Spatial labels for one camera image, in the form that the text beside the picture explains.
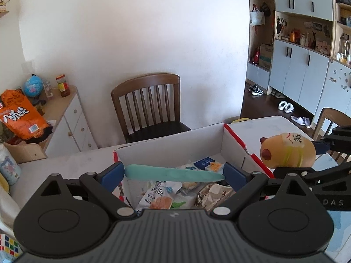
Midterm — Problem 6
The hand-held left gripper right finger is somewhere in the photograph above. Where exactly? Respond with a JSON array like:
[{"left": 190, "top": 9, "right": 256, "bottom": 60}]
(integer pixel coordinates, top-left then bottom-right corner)
[{"left": 209, "top": 162, "right": 314, "bottom": 220}]

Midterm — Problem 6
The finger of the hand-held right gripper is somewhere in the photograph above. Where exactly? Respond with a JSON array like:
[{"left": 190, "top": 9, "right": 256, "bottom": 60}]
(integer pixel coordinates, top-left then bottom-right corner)
[
  {"left": 312, "top": 125, "right": 351, "bottom": 156},
  {"left": 273, "top": 162, "right": 351, "bottom": 188}
]

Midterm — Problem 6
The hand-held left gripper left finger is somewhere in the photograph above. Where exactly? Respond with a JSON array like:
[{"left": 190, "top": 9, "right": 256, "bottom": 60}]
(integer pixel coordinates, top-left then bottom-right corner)
[{"left": 41, "top": 162, "right": 135, "bottom": 220}]

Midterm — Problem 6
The blue white cracker packet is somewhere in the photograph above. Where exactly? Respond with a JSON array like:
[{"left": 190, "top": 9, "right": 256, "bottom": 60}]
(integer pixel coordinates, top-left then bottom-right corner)
[{"left": 193, "top": 157, "right": 226, "bottom": 172}]

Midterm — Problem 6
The yellow plush bread toy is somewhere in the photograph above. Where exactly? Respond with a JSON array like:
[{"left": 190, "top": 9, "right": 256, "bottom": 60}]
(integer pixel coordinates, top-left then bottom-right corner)
[{"left": 260, "top": 133, "right": 316, "bottom": 168}]

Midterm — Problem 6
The clear cake snack packet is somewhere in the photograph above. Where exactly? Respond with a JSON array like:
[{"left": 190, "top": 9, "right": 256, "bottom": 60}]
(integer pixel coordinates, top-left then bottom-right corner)
[{"left": 175, "top": 163, "right": 202, "bottom": 192}]

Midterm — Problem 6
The white chicken sausage pouch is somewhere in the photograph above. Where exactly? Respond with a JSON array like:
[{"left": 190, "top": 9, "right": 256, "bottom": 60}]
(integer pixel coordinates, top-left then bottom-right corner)
[{"left": 136, "top": 181, "right": 183, "bottom": 215}]

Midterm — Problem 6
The mint green pouch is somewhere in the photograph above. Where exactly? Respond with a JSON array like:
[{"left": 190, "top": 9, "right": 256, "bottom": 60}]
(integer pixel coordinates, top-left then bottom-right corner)
[{"left": 124, "top": 164, "right": 225, "bottom": 183}]

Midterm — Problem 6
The red white cardboard box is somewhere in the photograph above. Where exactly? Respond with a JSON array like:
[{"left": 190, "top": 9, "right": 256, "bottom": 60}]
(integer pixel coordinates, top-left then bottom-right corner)
[{"left": 113, "top": 123, "right": 275, "bottom": 212}]

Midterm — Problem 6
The white marble desktop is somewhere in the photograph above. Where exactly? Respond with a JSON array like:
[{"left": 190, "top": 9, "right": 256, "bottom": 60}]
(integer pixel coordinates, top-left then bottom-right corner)
[{"left": 9, "top": 115, "right": 351, "bottom": 255}]

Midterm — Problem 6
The brown silver snack packet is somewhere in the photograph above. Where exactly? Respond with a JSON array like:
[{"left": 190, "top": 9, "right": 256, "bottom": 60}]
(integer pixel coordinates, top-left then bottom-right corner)
[{"left": 195, "top": 183, "right": 236, "bottom": 212}]

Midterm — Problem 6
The brown wooden chair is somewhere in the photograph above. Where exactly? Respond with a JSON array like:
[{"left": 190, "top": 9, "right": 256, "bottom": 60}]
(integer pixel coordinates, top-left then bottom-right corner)
[
  {"left": 111, "top": 73, "right": 192, "bottom": 144},
  {"left": 313, "top": 107, "right": 351, "bottom": 165}
]

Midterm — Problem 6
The white packet green print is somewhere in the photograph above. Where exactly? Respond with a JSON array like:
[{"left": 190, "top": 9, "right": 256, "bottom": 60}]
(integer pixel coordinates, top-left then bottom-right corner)
[{"left": 170, "top": 194, "right": 198, "bottom": 210}]

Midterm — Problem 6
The white drawer sideboard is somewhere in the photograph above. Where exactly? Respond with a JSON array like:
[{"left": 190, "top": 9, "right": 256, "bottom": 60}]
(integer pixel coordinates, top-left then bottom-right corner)
[{"left": 41, "top": 85, "right": 98, "bottom": 158}]

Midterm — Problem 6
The grey storage cabinet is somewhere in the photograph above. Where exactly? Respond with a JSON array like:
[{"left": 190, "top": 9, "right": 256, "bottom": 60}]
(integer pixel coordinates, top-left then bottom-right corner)
[{"left": 241, "top": 0, "right": 351, "bottom": 126}]

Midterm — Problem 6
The dark cloth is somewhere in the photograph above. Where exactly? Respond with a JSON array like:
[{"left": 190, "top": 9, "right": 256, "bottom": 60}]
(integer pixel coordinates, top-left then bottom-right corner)
[{"left": 27, "top": 126, "right": 54, "bottom": 144}]

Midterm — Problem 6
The light wooden rack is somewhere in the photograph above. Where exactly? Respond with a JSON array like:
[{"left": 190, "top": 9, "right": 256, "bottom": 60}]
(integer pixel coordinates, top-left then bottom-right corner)
[{"left": 3, "top": 142, "right": 48, "bottom": 165}]

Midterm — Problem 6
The red lid sauce jar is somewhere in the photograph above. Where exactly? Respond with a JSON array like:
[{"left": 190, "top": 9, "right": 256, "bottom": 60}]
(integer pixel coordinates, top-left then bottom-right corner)
[{"left": 56, "top": 74, "right": 71, "bottom": 98}]

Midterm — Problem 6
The blue print round canister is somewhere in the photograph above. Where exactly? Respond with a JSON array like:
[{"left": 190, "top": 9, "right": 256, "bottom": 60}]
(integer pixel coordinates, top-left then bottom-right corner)
[{"left": 0, "top": 144, "right": 22, "bottom": 186}]

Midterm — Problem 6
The brown cardboard carton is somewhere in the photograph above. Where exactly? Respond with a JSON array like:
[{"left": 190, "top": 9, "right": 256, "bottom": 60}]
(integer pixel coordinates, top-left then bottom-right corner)
[{"left": 258, "top": 43, "right": 274, "bottom": 71}]

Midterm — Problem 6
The orange snack bag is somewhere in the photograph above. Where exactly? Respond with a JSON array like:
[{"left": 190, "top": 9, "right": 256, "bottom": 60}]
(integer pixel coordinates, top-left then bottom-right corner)
[{"left": 0, "top": 89, "right": 50, "bottom": 141}]

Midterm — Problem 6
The blue globe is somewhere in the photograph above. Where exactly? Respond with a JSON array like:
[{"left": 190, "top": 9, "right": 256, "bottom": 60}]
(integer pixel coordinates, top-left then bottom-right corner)
[{"left": 23, "top": 75, "right": 44, "bottom": 98}]

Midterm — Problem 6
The colourful puzzle cube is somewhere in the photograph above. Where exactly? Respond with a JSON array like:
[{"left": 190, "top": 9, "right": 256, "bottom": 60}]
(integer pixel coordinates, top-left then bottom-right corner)
[{"left": 0, "top": 234, "right": 24, "bottom": 262}]

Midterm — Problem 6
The pale tote bag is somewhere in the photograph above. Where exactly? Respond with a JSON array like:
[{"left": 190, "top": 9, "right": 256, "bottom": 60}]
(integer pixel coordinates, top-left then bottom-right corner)
[{"left": 249, "top": 4, "right": 265, "bottom": 27}]

